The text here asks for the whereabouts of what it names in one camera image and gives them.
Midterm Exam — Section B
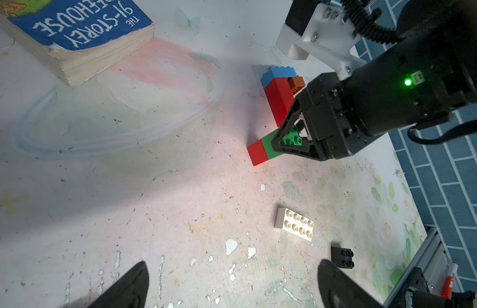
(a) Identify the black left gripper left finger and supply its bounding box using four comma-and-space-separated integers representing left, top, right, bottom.
89, 261, 149, 308

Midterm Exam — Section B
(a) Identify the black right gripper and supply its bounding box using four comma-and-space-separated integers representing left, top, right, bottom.
271, 73, 379, 161

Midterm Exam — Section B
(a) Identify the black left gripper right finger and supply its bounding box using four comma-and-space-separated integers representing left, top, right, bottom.
318, 259, 383, 308

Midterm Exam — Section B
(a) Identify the green lego brick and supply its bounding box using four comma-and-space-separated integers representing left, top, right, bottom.
261, 125, 303, 160

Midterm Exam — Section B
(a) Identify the light blue long lego brick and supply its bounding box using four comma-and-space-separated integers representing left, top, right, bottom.
260, 66, 297, 89

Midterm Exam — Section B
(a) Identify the red base lego brick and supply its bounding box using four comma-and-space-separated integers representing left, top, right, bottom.
269, 100, 293, 128

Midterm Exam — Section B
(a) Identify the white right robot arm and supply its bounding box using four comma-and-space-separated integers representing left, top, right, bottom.
271, 1, 477, 161

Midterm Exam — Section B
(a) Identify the black lego brick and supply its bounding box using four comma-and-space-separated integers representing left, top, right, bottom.
331, 246, 355, 269

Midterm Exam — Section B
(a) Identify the orange lego brick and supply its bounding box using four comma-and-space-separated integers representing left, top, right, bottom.
288, 76, 306, 96

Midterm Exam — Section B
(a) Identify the white flat lego plate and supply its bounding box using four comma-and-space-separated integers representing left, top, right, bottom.
274, 207, 314, 242

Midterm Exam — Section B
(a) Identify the red white marker pen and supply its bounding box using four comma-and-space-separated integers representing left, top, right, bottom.
440, 262, 458, 299

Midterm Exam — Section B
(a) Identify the blue Treehouse paperback book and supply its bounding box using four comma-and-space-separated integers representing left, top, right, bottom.
0, 0, 155, 88

